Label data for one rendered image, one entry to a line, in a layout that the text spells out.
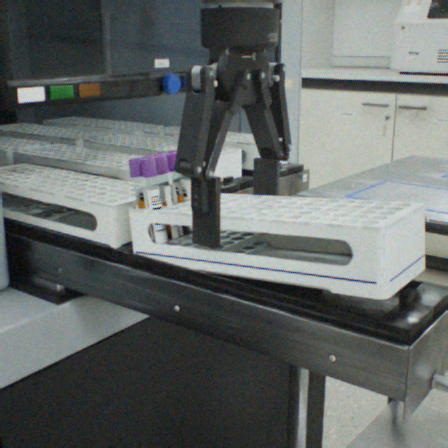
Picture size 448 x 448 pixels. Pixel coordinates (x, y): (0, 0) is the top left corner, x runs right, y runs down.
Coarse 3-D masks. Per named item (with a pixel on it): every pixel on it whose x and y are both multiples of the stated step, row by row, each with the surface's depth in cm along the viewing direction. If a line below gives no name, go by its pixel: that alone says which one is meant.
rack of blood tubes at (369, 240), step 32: (224, 224) 60; (256, 224) 58; (288, 224) 56; (320, 224) 54; (352, 224) 52; (384, 224) 52; (416, 224) 56; (160, 256) 67; (192, 256) 64; (224, 256) 61; (256, 256) 59; (288, 256) 65; (320, 256) 64; (352, 256) 63; (384, 256) 51; (416, 256) 57; (320, 288) 56; (352, 288) 54; (384, 288) 52
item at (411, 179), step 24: (384, 168) 113; (408, 168) 113; (432, 168) 113; (312, 192) 95; (336, 192) 95; (360, 192) 95; (384, 192) 95; (408, 192) 95; (432, 192) 95; (432, 216) 82; (288, 408) 104; (384, 408) 135; (288, 432) 105; (384, 432) 127; (408, 432) 127; (432, 432) 127
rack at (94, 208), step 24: (0, 168) 90; (24, 168) 90; (48, 168) 90; (24, 192) 79; (48, 192) 76; (72, 192) 76; (96, 192) 76; (120, 192) 76; (24, 216) 80; (48, 216) 85; (72, 216) 87; (96, 216) 71; (120, 216) 70; (96, 240) 72; (120, 240) 71
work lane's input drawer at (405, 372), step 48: (48, 240) 77; (96, 288) 72; (144, 288) 67; (192, 288) 62; (240, 288) 60; (288, 288) 63; (432, 288) 59; (240, 336) 60; (288, 336) 57; (336, 336) 53; (384, 336) 52; (432, 336) 54; (384, 384) 52; (432, 384) 56
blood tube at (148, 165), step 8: (144, 160) 65; (152, 160) 65; (144, 168) 65; (152, 168) 65; (144, 176) 66; (152, 176) 65; (152, 184) 66; (152, 192) 66; (152, 200) 66; (160, 200) 67; (152, 208) 66; (160, 208) 67; (152, 224) 67; (160, 224) 67; (160, 232) 67; (160, 240) 67
